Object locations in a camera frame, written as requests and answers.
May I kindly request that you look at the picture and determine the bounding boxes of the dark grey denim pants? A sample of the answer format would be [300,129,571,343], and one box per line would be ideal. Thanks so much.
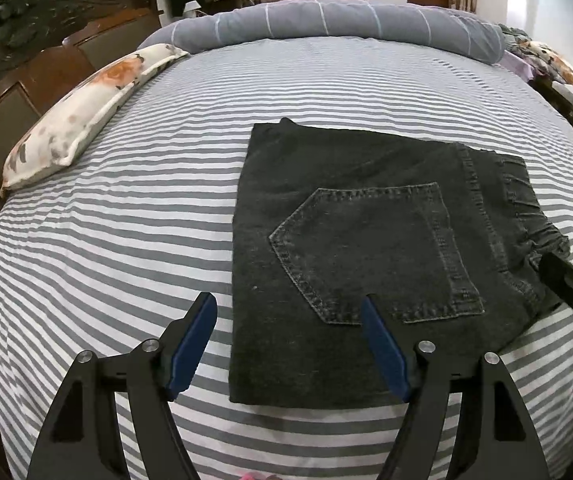
[229,119,569,410]

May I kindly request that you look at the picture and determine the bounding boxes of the pink ribbon tag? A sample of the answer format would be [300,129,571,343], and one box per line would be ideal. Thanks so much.
[239,471,282,480]

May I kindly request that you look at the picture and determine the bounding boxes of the grey white striped bed sheet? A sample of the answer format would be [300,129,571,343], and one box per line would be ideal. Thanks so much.
[0,37,573,479]

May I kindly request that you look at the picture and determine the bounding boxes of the pile of clothes right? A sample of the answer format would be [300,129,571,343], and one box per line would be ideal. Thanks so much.
[500,24,573,105]

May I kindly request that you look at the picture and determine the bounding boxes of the floral white orange pillow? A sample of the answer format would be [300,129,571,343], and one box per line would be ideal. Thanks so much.
[2,44,189,191]

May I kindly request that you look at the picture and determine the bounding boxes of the grey rolled blanket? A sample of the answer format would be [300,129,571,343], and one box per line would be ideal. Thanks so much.
[142,0,504,65]

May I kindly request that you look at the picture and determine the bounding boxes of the dark wooden headboard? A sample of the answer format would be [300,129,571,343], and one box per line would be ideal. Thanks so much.
[0,0,163,480]

